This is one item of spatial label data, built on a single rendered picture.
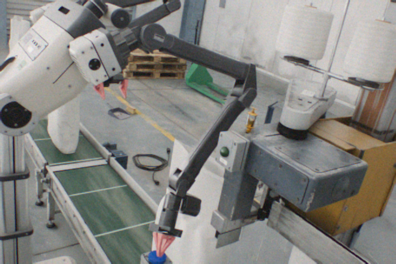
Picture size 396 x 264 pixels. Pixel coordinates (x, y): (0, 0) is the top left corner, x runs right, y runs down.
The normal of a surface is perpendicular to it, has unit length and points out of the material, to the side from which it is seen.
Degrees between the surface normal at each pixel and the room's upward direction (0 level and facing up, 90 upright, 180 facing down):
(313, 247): 90
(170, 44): 75
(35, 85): 115
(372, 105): 90
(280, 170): 90
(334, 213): 90
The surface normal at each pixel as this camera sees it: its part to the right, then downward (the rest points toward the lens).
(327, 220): -0.80, 0.09
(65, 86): 0.54, 0.40
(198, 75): 0.61, 0.15
